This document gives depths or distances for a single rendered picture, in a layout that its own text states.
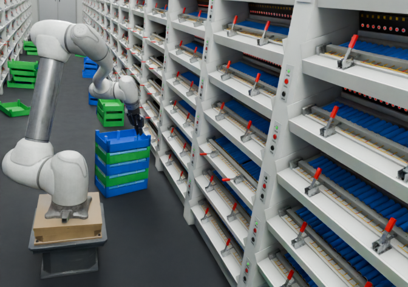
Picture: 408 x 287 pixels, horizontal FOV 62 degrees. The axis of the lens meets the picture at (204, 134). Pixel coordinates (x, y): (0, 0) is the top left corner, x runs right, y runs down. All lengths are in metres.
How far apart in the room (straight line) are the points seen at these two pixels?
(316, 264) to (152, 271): 0.89
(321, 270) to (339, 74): 0.59
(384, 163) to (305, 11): 0.51
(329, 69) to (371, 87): 0.15
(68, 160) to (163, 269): 0.71
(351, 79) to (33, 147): 1.30
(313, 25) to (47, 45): 1.11
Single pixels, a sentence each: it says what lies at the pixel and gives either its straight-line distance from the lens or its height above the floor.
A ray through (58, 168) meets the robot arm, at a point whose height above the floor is 0.51.
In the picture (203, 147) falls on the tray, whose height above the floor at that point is 0.52.
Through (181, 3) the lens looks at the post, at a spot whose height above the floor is 1.23.
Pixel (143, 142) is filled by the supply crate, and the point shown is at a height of 0.35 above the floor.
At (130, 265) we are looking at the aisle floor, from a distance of 1.84.
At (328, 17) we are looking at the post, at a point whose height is 1.25.
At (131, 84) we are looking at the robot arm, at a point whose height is 0.75.
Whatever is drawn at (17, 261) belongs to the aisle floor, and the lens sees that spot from 1.93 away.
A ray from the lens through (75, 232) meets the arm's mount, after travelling 1.65.
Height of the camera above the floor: 1.23
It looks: 20 degrees down
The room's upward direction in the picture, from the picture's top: 8 degrees clockwise
